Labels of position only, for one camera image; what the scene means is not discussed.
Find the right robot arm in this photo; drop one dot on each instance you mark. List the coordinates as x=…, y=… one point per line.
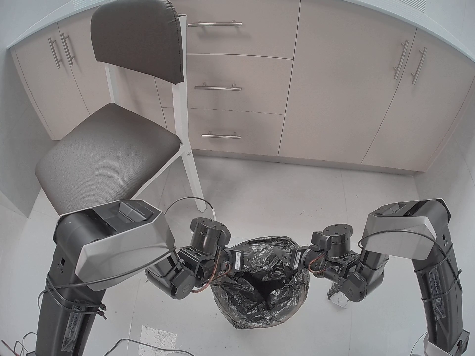
x=400, y=232

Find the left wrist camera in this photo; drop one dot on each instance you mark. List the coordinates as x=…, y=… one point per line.
x=223, y=240

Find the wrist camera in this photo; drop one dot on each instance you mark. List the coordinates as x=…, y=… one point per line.
x=319, y=241
x=223, y=240

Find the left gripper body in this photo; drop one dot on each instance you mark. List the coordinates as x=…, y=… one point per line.
x=229, y=260

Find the black plastic bag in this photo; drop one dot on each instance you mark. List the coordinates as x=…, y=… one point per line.
x=237, y=302

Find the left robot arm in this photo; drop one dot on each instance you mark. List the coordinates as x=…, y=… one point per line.
x=122, y=243

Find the beige cabinet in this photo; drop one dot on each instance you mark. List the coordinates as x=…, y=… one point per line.
x=334, y=87

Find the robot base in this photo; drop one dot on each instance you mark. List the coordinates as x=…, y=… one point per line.
x=430, y=350

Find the grey padded chair white frame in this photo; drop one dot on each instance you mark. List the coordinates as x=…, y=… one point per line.
x=111, y=150

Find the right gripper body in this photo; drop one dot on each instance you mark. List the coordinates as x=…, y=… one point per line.
x=306, y=261

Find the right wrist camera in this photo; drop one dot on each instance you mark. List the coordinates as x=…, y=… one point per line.
x=319, y=241

